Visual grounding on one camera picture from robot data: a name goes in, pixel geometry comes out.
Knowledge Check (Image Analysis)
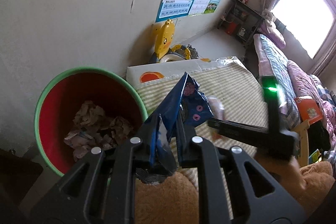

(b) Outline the dark blue snack wrapper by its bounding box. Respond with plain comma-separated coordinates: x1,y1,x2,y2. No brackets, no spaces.
135,73,213,184

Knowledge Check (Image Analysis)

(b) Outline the trash pile in bin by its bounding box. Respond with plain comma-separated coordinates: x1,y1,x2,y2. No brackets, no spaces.
64,101,134,161

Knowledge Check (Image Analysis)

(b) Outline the green rimmed red trash bin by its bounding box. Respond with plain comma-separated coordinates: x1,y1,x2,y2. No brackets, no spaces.
34,67,148,177

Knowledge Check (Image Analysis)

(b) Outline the person's right hand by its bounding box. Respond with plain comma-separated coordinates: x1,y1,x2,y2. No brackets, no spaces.
254,152,307,199

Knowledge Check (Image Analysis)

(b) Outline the orange red box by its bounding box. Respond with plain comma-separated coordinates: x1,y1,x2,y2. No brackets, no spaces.
294,96,323,125

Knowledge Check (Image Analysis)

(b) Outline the tan fuzzy blanket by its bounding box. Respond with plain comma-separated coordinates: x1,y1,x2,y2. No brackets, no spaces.
134,172,199,223

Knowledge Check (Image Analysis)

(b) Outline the pink pillow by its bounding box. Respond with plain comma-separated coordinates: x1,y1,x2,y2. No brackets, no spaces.
259,19,286,50

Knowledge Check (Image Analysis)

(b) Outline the yellow toy vehicle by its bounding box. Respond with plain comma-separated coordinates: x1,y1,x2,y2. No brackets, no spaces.
159,44,191,63

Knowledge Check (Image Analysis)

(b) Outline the dark metal shelf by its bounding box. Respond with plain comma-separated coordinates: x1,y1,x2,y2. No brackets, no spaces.
217,0,264,47

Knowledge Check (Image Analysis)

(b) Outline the white table with orange print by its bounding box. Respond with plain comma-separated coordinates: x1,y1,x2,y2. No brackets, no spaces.
126,56,245,88

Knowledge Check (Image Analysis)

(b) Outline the yellow duck toy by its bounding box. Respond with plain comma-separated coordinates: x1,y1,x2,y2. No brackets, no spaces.
149,19,175,64

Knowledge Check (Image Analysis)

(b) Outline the wooden chair frame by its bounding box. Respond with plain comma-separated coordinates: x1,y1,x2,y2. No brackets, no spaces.
293,120,310,167

